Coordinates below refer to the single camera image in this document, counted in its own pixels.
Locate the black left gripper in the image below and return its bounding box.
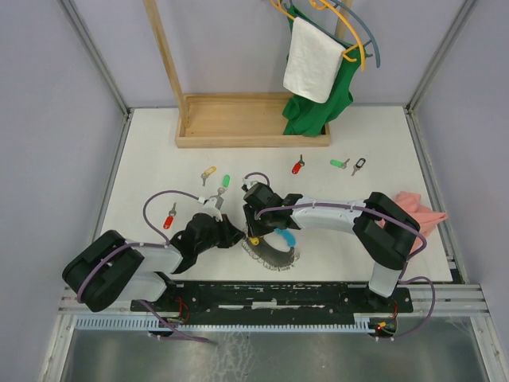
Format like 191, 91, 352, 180
196, 213, 246, 254

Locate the metal keyring holder with keys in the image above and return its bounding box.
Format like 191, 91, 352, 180
242, 228, 300, 271

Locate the key with red tag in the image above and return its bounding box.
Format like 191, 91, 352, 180
292, 155, 305, 174
163, 202, 177, 230

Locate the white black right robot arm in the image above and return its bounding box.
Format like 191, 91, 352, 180
242, 182, 424, 311

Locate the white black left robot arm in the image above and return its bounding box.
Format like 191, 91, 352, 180
62, 213, 245, 312

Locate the key with light green tag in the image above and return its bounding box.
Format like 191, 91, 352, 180
217, 174, 231, 201

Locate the wooden clothes rack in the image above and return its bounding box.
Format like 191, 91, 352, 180
143, 1, 332, 148

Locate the key with black tag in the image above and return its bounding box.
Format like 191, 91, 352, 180
352, 158, 366, 176

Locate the green shirt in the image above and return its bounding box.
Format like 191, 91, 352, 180
282, 5, 367, 137

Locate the pink cloth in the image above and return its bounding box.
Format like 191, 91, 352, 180
393, 191, 448, 239

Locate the white towel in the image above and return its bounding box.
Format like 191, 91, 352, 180
283, 17, 345, 103

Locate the grey clothes hanger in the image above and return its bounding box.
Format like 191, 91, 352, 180
278, 0, 383, 69

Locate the yellow clothes hanger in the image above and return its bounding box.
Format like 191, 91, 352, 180
270, 0, 367, 63

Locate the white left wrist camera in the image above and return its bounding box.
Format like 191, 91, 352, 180
203, 196, 223, 221

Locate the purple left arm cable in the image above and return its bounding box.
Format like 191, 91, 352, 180
75, 189, 208, 303

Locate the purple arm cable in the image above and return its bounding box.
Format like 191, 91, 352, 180
75, 189, 208, 303
242, 171, 437, 319

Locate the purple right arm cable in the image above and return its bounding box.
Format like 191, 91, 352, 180
242, 171, 437, 319

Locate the white cable duct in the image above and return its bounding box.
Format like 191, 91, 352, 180
75, 314, 379, 332

